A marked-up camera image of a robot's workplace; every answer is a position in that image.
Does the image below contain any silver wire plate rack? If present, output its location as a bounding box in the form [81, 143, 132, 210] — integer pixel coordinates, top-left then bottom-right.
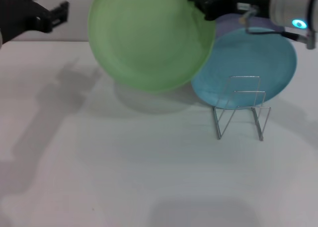
[212, 75, 272, 141]

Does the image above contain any purple plastic plate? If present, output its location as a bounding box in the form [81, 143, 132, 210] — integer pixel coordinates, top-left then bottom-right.
[215, 12, 286, 42]

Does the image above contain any light blue plastic plate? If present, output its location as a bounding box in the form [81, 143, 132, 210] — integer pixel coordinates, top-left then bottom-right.
[190, 26, 298, 108]

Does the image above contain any thin black cable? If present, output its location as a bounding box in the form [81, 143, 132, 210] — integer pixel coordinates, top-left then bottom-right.
[245, 13, 309, 43]

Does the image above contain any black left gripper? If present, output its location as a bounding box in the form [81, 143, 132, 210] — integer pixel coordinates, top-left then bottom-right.
[0, 0, 70, 43]

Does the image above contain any green plastic plate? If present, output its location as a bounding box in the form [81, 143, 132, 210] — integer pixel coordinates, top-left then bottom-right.
[87, 0, 217, 92]

